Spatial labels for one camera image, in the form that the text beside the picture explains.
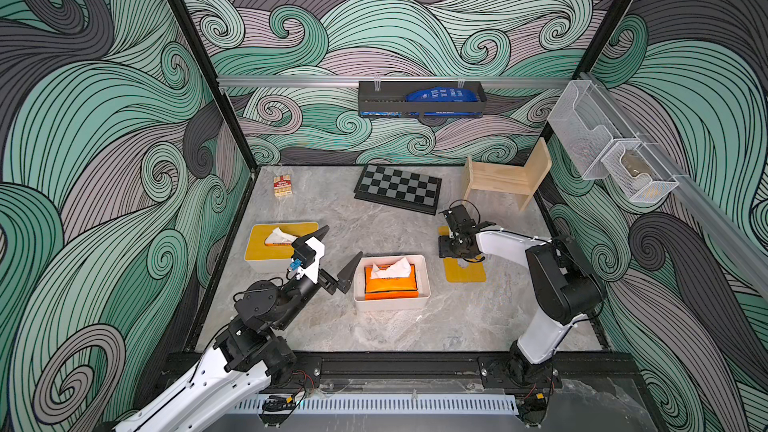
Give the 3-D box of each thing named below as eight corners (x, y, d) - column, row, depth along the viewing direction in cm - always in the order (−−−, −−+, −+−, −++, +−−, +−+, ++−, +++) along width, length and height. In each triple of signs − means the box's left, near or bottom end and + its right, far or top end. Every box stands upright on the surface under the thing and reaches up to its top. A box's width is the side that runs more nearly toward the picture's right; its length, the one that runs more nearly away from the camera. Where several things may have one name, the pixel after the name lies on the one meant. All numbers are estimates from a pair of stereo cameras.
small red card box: (271, 196, 114) (269, 192, 112) (276, 179, 119) (275, 175, 118) (291, 196, 114) (289, 192, 112) (295, 179, 119) (294, 175, 118)
